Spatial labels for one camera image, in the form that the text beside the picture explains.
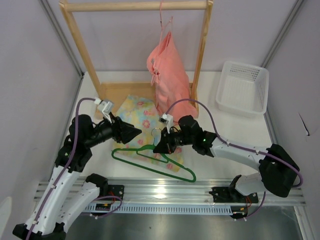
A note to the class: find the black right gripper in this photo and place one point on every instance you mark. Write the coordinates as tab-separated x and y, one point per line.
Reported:
165	145

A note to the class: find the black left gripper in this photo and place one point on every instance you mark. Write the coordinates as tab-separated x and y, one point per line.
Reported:
123	132

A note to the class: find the green plastic hanger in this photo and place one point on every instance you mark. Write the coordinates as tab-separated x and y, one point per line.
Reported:
155	165

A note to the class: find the floral pastel skirt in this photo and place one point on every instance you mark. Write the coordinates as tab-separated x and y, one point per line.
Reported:
142	113

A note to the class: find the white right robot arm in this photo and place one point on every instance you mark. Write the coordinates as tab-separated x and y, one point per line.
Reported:
276	171

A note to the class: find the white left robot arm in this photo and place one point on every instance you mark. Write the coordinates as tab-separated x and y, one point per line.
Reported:
54	215

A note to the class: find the pink pleated skirt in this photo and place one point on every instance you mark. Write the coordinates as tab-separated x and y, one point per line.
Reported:
172	82

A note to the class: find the wooden clothes rack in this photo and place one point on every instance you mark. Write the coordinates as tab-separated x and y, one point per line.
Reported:
68	9

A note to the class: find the white plastic basket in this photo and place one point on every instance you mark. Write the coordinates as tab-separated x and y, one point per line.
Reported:
243	89

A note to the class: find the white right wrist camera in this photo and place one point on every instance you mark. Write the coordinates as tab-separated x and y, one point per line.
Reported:
167	120

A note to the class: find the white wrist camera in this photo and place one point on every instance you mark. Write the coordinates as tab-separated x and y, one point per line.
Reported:
103	109
167	120

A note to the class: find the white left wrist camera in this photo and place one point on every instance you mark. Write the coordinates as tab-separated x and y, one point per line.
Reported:
103	109

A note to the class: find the aluminium mounting rail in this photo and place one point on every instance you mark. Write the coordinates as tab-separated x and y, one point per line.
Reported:
170	191

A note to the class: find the white slotted cable duct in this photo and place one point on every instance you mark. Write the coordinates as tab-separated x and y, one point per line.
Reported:
172	209

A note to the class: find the pink wire hanger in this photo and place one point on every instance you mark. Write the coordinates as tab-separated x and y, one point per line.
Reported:
162	32

